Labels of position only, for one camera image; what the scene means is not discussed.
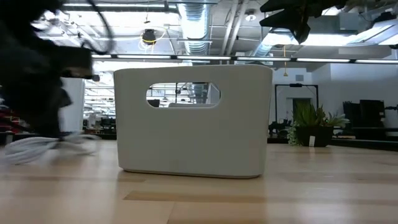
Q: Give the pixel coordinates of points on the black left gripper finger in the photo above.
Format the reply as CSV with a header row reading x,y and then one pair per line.
x,y
37,121

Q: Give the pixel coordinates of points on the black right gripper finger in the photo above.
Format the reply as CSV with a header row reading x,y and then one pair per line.
x,y
280,5
292,23

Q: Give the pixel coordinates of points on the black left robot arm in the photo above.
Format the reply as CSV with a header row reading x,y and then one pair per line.
x,y
25,18

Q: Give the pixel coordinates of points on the white pillar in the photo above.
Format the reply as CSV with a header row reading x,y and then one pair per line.
x,y
74,105

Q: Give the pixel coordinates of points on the long ceiling light bar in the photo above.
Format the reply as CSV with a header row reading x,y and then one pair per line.
x,y
264,58

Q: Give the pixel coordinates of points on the small potted green plant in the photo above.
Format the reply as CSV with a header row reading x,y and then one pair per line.
x,y
312,127

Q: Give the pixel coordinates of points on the black equipment rack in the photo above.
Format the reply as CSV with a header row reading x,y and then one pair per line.
x,y
370,113

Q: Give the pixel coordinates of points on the white plastic bin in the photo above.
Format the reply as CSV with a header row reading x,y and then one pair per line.
x,y
192,140

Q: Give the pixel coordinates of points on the slanted silver ventilation duct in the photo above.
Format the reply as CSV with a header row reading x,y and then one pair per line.
x,y
264,46

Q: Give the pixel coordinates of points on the black door frame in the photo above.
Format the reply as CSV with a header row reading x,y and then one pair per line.
x,y
276,102

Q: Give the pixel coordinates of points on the silver ribbed ventilation duct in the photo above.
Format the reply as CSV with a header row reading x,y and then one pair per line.
x,y
194,28

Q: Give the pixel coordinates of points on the black metal table frame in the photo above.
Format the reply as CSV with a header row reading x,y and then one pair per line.
x,y
367,143

